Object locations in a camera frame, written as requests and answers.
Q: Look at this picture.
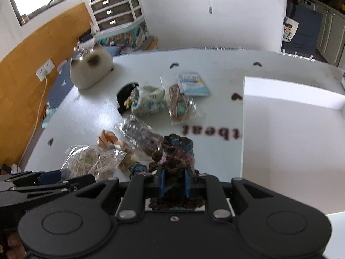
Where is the white blue medicine sachet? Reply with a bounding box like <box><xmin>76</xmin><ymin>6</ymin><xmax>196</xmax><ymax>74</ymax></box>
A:
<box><xmin>175</xmin><ymin>72</ymin><xmax>210</xmax><ymax>96</ymax></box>

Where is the white drawer cabinet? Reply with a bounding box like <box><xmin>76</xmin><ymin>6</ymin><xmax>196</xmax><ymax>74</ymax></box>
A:
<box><xmin>90</xmin><ymin>0</ymin><xmax>143</xmax><ymax>31</ymax></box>

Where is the white shallow tray box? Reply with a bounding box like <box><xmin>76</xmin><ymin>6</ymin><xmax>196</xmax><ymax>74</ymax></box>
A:
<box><xmin>243</xmin><ymin>77</ymin><xmax>344</xmax><ymax>214</ymax></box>

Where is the colourful patterned storage box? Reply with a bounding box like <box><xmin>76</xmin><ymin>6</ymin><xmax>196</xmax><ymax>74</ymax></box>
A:
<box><xmin>94</xmin><ymin>19</ymin><xmax>150</xmax><ymax>50</ymax></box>

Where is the dark crocheted yarn piece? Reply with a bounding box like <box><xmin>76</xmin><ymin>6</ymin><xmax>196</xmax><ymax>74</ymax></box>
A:
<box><xmin>129</xmin><ymin>134</ymin><xmax>204</xmax><ymax>211</ymax></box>

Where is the white wall power socket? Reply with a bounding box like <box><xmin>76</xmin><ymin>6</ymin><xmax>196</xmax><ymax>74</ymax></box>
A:
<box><xmin>36</xmin><ymin>59</ymin><xmax>55</xmax><ymax>82</ymax></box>

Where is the blue floral drawstring pouch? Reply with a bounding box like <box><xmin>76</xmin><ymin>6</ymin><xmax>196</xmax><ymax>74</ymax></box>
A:
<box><xmin>124</xmin><ymin>85</ymin><xmax>165</xmax><ymax>117</ymax></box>

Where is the cat-shaped cream ceramic holder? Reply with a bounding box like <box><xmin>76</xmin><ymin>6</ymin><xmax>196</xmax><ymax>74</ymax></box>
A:
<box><xmin>70</xmin><ymin>43</ymin><xmax>113</xmax><ymax>91</ymax></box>

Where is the bagged tan cord turquoise pendant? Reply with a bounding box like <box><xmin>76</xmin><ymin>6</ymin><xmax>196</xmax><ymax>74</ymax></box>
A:
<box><xmin>160</xmin><ymin>76</ymin><xmax>198</xmax><ymax>126</ymax></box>

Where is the white power cable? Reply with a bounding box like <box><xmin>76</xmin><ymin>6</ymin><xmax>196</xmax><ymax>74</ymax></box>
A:
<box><xmin>17</xmin><ymin>75</ymin><xmax>49</xmax><ymax>168</ymax></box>

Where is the person's hand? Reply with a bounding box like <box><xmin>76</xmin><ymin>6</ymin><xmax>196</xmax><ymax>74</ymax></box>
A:
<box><xmin>1</xmin><ymin>232</ymin><xmax>26</xmax><ymax>259</ymax></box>

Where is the bagged white string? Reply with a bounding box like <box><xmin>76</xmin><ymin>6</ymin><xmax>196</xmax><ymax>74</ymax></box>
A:
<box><xmin>60</xmin><ymin>144</ymin><xmax>128</xmax><ymax>181</ymax></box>

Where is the cartoon print tote bag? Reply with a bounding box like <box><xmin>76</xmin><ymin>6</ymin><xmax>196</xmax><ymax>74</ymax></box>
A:
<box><xmin>283</xmin><ymin>17</ymin><xmax>299</xmax><ymax>42</ymax></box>

